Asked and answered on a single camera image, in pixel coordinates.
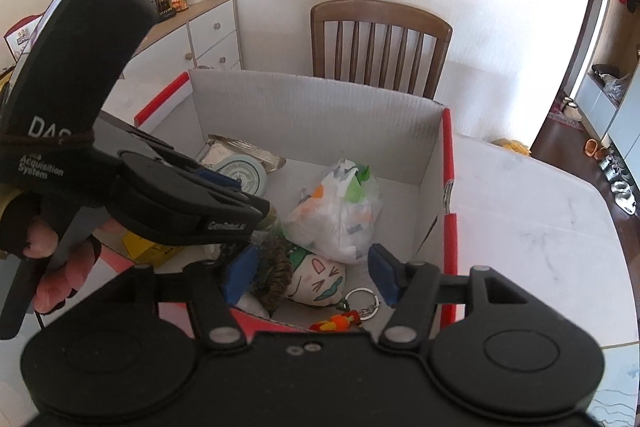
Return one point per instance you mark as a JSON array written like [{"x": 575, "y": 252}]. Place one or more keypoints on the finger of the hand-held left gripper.
[
  {"x": 200, "y": 212},
  {"x": 215, "y": 179}
]

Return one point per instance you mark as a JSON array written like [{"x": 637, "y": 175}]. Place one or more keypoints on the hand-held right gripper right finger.
[{"x": 382, "y": 274}]

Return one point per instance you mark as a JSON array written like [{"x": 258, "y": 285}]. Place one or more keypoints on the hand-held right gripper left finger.
[{"x": 240, "y": 272}]

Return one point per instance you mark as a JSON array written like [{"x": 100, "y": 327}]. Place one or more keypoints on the teal round case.
[{"x": 243, "y": 172}]

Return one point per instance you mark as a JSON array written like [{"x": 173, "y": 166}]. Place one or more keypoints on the white tissue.
[{"x": 252, "y": 304}]

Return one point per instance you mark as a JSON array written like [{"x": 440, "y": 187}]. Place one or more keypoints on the silver foil packet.
[{"x": 272, "y": 162}]

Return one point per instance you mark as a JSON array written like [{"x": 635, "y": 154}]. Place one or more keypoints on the yellow small box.
[{"x": 145, "y": 249}]

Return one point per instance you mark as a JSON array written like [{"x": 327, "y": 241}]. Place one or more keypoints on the white plastic bag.
[{"x": 335, "y": 217}]

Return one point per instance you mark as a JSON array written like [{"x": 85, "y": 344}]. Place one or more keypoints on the red cardboard box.
[{"x": 320, "y": 117}]

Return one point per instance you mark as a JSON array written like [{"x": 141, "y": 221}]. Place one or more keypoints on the person's left hand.
[{"x": 42, "y": 239}]

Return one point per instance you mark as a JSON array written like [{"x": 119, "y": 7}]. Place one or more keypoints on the red white snack bag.
[{"x": 22, "y": 34}]

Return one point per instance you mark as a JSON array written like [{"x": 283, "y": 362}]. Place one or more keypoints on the dark glass jar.
[{"x": 162, "y": 2}]

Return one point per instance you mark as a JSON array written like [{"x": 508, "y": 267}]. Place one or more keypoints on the white wooden side cabinet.
[{"x": 215, "y": 32}]

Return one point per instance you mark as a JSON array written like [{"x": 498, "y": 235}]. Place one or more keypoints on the yellow cloth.
[{"x": 512, "y": 145}]

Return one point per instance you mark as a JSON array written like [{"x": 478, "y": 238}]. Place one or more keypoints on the brown wooden chair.
[{"x": 380, "y": 14}]

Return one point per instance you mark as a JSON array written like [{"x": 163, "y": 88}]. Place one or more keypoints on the patterned door rug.
[{"x": 562, "y": 122}]

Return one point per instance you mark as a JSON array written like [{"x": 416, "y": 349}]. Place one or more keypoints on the pair of orange slippers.
[{"x": 592, "y": 147}]

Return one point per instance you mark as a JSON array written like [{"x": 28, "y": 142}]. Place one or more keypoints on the pair of beige slippers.
[{"x": 570, "y": 104}]

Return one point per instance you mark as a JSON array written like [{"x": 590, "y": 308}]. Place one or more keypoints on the pair of silver sneakers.
[{"x": 612, "y": 167}]

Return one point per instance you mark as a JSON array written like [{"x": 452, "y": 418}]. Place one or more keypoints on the grey plastic bag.
[{"x": 617, "y": 87}]

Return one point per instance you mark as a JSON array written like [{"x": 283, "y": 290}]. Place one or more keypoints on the dark cloth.
[{"x": 602, "y": 69}]

